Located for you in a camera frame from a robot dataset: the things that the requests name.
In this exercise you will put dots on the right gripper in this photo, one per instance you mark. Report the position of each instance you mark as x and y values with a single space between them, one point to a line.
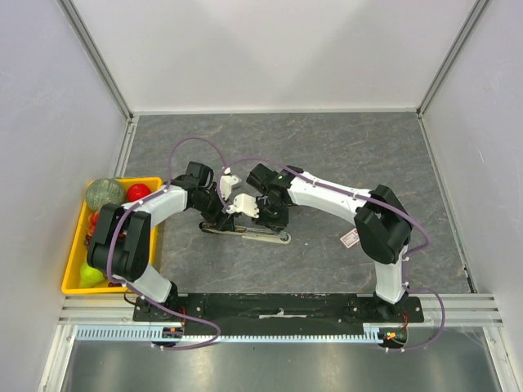
269 217

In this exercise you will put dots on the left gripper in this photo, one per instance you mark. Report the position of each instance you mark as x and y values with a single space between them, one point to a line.
224 222

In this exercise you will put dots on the silver and black stapler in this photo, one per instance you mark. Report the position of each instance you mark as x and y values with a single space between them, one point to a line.
261 235

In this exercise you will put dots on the red white staple box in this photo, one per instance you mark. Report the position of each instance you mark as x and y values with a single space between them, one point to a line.
350 239

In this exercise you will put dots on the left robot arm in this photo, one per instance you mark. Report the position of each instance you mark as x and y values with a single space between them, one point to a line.
120 244

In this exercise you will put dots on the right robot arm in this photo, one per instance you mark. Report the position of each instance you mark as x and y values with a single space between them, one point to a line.
377 214

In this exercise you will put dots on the red apple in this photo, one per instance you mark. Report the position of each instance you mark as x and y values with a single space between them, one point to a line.
137 191

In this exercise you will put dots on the green striped melon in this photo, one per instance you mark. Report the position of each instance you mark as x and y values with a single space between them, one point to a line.
103 191

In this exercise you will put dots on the red cherry tomato cluster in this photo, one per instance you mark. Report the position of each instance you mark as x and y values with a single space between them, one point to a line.
92 219

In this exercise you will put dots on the green pear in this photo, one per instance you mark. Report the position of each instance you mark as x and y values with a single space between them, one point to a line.
89 276

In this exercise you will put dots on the yellow plastic bin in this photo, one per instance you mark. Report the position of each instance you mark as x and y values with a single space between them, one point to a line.
78 254

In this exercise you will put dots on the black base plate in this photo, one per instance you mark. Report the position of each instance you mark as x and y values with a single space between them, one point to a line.
223 308

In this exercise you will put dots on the grey cable duct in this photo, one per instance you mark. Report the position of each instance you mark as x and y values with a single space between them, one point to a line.
174 333

